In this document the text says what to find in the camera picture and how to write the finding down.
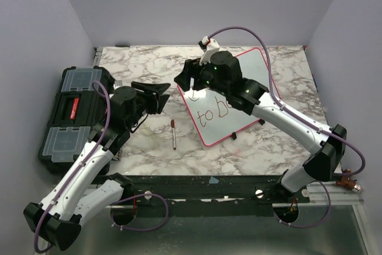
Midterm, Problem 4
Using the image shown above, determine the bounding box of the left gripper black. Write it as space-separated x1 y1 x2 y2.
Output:
127 82 170 129

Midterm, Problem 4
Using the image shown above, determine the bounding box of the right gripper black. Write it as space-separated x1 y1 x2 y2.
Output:
174 55 229 97

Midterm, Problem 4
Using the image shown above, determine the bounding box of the whiteboard marker white barrel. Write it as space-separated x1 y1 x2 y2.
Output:
171 128 177 150

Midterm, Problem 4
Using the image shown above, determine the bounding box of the whiteboard with pink frame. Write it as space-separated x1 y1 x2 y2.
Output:
178 47 269 147

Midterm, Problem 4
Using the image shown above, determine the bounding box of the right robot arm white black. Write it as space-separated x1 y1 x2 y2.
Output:
174 51 347 202

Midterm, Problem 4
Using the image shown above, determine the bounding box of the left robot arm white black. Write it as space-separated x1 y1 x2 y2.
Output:
23 81 171 254

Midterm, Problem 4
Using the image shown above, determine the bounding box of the black whiteboard stand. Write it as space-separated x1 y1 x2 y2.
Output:
230 119 265 140

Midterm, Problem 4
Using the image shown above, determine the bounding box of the black toolbox with clear lids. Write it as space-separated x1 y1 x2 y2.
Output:
38 66 115 175

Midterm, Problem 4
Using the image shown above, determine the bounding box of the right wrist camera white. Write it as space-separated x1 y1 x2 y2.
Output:
198 36 220 66

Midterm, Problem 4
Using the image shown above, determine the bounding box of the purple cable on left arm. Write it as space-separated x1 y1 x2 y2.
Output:
33 81 170 253

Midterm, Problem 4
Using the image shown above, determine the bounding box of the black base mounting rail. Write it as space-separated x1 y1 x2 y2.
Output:
122 176 310 217

